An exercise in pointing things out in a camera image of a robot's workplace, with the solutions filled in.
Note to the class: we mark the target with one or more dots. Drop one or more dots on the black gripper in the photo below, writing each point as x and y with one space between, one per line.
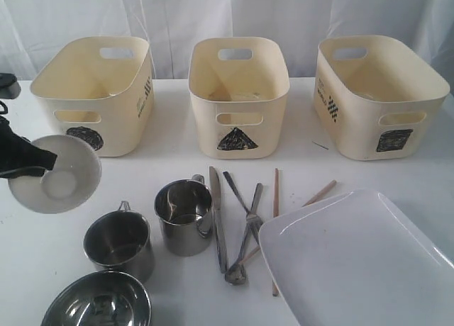
18 156

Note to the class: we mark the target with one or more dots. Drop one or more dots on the white ceramic bowl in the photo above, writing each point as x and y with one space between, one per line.
74 178

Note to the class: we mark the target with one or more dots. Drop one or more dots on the steel mug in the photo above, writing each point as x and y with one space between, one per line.
120 241
184 211

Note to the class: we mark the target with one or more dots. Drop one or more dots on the stainless steel bowl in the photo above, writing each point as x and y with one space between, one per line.
101 298

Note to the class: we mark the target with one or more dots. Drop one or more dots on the cream bin with circle mark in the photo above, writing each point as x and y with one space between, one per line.
99 89

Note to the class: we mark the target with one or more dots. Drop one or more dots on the stainless steel table knife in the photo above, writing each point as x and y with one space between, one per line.
217 220

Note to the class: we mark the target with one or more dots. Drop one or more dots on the white curtain backdrop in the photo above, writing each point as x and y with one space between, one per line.
33 31

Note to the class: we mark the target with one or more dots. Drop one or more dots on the cream bin with triangle mark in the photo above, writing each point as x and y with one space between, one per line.
238 89

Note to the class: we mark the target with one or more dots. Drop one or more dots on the stainless steel fork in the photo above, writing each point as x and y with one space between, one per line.
236 274

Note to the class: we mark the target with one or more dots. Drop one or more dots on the wooden chopstick upright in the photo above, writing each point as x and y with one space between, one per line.
275 213

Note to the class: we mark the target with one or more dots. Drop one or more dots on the wooden chopstick slanted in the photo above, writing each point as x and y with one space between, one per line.
317 197

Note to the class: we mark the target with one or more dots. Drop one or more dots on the white rectangular plate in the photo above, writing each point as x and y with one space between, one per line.
356 259

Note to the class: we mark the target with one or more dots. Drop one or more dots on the cream bin with square mark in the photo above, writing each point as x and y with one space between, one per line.
375 96

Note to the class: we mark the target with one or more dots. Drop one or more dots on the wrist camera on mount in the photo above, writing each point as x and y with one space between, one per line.
9 86

